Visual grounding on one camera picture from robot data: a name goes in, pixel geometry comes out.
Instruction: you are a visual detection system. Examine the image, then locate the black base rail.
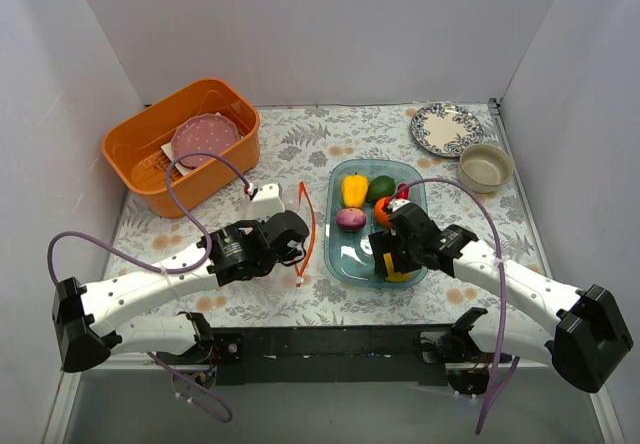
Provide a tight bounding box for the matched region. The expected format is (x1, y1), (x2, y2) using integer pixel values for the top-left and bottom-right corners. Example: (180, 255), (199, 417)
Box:
(154, 321), (521, 385)

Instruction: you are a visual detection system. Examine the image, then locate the beige ceramic bowl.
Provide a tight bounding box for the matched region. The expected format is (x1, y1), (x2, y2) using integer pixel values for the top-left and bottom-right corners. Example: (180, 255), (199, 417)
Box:
(457, 144), (514, 194)

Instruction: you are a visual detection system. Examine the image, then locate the teal glass tray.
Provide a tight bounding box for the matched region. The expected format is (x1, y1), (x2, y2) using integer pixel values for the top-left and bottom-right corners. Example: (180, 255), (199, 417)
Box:
(324, 159), (427, 289)

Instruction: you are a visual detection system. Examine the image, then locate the purple onion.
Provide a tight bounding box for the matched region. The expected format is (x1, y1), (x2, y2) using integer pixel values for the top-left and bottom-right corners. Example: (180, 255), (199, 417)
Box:
(335, 208), (367, 231)

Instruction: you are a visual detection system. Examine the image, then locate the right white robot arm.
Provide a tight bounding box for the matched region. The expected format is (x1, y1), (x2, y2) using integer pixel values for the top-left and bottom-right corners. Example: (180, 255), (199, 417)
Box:
(369, 200), (633, 393)

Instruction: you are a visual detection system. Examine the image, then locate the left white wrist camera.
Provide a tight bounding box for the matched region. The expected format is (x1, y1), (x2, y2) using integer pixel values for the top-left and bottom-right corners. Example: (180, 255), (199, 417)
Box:
(248, 183), (286, 221)

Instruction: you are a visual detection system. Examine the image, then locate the pink dotted plate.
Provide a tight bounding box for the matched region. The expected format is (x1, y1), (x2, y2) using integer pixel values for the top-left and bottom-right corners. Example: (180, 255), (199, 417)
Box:
(171, 113), (241, 157)

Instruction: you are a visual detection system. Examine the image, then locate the blue floral plate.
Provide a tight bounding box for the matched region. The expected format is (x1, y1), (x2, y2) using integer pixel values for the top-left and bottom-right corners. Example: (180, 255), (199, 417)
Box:
(410, 102), (484, 158)

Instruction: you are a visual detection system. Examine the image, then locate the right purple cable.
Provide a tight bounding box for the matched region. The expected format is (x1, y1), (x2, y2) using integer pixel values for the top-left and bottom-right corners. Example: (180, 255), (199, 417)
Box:
(394, 178), (521, 435)

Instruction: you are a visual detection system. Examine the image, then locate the clear zip top bag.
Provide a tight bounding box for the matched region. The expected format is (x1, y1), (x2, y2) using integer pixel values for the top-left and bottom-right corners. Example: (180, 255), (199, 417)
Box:
(245, 181), (317, 288)

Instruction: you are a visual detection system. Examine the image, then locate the floral table mat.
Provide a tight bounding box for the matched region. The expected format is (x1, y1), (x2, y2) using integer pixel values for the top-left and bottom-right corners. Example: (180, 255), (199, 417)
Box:
(94, 102), (554, 326)

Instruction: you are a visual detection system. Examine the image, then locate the yellow lemon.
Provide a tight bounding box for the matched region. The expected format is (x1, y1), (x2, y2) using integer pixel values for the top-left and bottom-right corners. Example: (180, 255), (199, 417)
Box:
(383, 253), (412, 283)

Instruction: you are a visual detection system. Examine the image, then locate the white card in bin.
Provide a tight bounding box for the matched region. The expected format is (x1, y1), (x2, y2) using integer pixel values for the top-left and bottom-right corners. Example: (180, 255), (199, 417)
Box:
(161, 143), (191, 176)

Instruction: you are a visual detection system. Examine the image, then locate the yellow bell pepper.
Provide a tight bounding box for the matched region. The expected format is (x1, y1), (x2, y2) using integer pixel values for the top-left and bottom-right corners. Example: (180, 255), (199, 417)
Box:
(341, 174), (369, 208)

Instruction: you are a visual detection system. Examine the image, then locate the orange plastic bin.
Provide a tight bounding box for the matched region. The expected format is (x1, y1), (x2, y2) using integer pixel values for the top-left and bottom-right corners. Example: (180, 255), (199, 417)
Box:
(102, 79), (260, 218)

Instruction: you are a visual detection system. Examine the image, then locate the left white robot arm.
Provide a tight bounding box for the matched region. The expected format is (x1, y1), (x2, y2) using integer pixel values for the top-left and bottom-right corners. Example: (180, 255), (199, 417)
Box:
(52, 210), (310, 373)

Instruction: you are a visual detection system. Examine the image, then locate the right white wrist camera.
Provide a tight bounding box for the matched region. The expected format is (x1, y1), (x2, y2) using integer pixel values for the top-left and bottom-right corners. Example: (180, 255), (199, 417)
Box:
(385, 198), (411, 215)

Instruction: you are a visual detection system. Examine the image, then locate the orange fruit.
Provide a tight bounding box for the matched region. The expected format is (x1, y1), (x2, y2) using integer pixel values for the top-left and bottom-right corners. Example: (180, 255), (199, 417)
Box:
(374, 196), (391, 228)

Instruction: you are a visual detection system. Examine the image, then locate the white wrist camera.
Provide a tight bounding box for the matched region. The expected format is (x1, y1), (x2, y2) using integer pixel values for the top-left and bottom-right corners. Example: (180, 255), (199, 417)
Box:
(385, 198), (411, 215)
(248, 183), (286, 221)

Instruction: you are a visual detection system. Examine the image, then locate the red chili pepper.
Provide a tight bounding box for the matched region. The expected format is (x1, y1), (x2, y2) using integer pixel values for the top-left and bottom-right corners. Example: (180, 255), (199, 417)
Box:
(396, 183), (409, 200)

